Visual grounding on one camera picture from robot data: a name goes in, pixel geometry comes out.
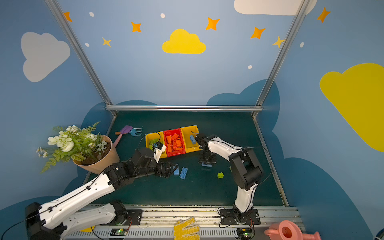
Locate green lego upside-down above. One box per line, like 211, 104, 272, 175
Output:
149, 139, 159, 146

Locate long orange lego assembly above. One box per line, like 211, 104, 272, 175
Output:
167, 144, 178, 153

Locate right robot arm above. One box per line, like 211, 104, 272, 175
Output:
195, 134, 264, 223

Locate pink watering can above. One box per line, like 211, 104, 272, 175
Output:
264, 220, 321, 240

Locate red bin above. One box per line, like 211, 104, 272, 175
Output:
164, 129, 186, 158

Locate blue toy rake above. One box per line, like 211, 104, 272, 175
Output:
130, 128, 142, 137

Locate blue lego studs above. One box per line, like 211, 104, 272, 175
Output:
173, 164, 180, 176

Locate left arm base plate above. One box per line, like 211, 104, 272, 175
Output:
102, 210, 143, 226

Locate yellow bin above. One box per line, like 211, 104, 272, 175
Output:
181, 125, 201, 154
145, 132, 167, 160

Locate left circuit board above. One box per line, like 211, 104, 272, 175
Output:
110, 228, 129, 237

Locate flower pot with plant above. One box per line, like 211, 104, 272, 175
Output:
36, 122, 120, 174

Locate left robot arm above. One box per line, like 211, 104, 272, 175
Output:
26, 145, 177, 240

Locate right circuit board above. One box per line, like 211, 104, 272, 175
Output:
236, 228, 255, 240

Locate blue lego upside-down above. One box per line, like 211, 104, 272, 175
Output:
179, 167, 188, 180

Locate circuit board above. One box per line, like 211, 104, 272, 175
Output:
236, 228, 255, 240
110, 228, 129, 237

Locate purple toy shovel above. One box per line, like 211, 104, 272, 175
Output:
114, 125, 133, 147

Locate light blue lego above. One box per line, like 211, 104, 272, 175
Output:
190, 135, 197, 145

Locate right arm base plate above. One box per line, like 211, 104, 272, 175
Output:
218, 207, 261, 226

